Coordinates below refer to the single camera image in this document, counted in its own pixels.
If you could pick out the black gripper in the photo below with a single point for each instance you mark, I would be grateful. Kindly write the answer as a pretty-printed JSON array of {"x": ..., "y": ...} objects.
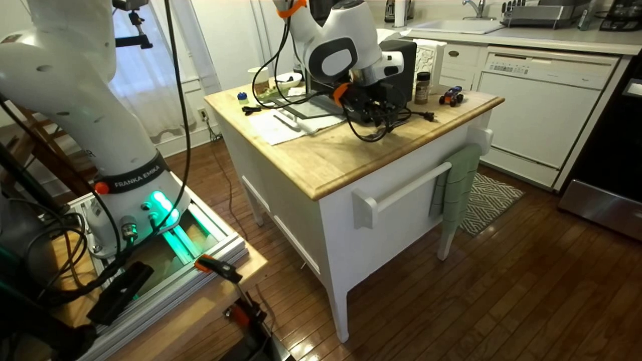
[{"x": 365, "y": 102}]

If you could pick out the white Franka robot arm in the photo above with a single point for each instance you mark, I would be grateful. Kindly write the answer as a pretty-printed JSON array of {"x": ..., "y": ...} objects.
[{"x": 67, "y": 87}]

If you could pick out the black toaster oven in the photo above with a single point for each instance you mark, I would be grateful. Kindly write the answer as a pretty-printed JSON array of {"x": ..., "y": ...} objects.
[{"x": 404, "y": 72}]

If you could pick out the small spice bottle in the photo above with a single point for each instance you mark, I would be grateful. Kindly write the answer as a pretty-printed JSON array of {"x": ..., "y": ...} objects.
[{"x": 421, "y": 89}]

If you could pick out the white carton box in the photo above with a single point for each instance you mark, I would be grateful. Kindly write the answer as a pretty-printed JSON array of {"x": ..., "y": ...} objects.
[{"x": 435, "y": 61}]

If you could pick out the white flat plastic tool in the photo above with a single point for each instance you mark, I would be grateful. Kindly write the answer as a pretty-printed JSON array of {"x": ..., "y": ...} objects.
[{"x": 287, "y": 120}]

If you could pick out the red blue toy car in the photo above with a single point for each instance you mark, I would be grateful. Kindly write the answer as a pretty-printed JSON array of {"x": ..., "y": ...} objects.
[{"x": 453, "y": 97}]

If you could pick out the green leaf-shaped cloth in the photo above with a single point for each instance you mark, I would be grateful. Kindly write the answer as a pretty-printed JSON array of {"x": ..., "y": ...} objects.
[{"x": 282, "y": 92}]

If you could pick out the white paper sheet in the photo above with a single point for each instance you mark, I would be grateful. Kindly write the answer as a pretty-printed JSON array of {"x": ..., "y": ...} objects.
[{"x": 273, "y": 130}]

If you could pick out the white paper towel roll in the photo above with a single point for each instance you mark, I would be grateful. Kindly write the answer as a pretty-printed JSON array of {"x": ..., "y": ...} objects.
[{"x": 400, "y": 13}]

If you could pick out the white kitchen counter cabinets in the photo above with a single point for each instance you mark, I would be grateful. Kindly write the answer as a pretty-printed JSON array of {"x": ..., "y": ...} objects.
[{"x": 462, "y": 61}]

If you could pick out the white wooden-top kitchen island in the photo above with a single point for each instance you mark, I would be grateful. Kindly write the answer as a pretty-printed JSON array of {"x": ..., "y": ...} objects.
[{"x": 373, "y": 221}]

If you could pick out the white kitchen sink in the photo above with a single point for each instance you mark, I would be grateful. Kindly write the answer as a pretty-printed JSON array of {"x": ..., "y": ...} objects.
[{"x": 462, "y": 27}]

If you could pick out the small blue object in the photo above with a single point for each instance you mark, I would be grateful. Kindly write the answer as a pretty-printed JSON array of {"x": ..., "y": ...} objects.
[{"x": 242, "y": 97}]

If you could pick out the green hanging towel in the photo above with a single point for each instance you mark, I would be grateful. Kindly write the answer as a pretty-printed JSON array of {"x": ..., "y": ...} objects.
[{"x": 462, "y": 187}]

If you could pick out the chrome sink faucet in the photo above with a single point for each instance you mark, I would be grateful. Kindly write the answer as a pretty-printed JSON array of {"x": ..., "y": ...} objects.
[{"x": 479, "y": 9}]

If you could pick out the patterned floor rug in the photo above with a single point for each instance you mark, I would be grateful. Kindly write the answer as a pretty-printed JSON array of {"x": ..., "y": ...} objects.
[{"x": 493, "y": 201}]

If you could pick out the white dishwasher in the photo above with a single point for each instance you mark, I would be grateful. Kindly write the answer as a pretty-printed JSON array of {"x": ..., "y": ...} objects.
[{"x": 534, "y": 113}]

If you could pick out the dark dish rack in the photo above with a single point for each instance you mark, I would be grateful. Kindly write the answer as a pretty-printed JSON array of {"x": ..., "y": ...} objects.
[{"x": 539, "y": 15}]

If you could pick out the white window curtain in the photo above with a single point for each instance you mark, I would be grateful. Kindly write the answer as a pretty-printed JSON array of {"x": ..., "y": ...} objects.
[{"x": 154, "y": 87}]

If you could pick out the orange black clamp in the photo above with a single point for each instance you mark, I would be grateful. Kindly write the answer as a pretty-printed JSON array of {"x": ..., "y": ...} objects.
[{"x": 221, "y": 270}]

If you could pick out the red black clamp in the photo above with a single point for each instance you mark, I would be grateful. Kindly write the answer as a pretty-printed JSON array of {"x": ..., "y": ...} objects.
[{"x": 247, "y": 313}]

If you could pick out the black stove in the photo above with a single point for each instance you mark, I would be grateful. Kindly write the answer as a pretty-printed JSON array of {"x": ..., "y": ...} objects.
[{"x": 609, "y": 153}]

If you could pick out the wooden robot platform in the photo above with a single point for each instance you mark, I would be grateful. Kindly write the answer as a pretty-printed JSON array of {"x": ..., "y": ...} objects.
[{"x": 221, "y": 307}]

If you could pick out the black flat box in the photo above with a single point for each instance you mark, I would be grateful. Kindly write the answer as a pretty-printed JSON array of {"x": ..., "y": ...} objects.
[{"x": 122, "y": 294}]

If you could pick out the brown wooden chair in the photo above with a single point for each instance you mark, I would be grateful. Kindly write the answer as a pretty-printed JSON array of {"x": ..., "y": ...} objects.
[{"x": 60, "y": 162}]

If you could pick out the white wall outlet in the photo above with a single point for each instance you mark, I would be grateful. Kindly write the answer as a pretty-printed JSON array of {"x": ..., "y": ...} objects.
[{"x": 203, "y": 114}]

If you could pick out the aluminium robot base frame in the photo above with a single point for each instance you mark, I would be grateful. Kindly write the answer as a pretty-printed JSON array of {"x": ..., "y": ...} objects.
[{"x": 201, "y": 263}]

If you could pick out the black camera tripod mount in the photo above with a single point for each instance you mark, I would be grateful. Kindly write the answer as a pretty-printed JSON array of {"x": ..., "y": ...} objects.
[{"x": 134, "y": 41}]

